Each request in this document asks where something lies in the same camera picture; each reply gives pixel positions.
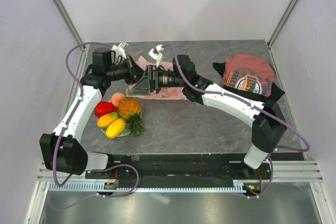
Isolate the white fruit plate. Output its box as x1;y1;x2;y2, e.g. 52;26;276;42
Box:
100;112;142;137

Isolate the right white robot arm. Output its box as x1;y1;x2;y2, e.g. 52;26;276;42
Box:
128;55;287;179

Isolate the right aluminium frame post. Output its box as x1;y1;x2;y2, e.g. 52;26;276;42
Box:
267;0;300;50

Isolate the slotted cable duct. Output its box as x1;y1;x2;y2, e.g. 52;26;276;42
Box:
48;181;246;193

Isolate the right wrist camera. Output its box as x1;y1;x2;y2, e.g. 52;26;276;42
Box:
149;45;164;68

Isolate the black cloth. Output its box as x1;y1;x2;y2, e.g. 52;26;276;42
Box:
212;62;285;103

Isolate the pineapple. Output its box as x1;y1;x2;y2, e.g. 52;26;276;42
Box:
118;98;144;137

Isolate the aluminium frame post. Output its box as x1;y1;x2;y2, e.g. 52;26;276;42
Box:
267;0;300;50
52;0;83;44

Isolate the orange green mango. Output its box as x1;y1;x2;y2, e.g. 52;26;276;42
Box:
97;112;119;129

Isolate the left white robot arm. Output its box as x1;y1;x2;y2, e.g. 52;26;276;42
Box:
39;42;143;178

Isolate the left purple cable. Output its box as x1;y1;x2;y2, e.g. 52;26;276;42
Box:
48;41;140;211

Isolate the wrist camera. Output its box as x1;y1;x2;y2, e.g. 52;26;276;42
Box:
149;45;164;68
111;42;129;63

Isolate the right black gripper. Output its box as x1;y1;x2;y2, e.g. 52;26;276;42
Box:
128;65;185;96

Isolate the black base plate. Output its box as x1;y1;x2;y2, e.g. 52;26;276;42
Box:
85;154;271;187

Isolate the red apple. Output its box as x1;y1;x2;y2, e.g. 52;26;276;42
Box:
94;101;115;118

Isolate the peach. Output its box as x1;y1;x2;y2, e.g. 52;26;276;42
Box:
110;92;127;107

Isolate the pink plastic bag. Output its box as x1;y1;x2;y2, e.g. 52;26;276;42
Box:
126;56;187;101

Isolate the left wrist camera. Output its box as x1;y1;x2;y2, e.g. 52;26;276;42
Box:
111;42;129;63

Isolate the left aluminium frame post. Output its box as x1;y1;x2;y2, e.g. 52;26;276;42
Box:
52;0;83;44

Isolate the yellow mango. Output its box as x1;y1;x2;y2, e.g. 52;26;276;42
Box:
106;118;126;138

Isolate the red printed t-shirt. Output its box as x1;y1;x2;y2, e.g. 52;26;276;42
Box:
223;54;275;97

